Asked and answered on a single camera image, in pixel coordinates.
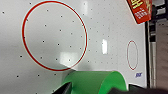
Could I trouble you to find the orange red game pieces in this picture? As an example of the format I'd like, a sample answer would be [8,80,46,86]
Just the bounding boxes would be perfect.
[125,0,154,26]

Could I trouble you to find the white-top wooden table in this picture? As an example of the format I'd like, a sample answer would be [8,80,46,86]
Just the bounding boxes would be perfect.
[0,0,149,94]

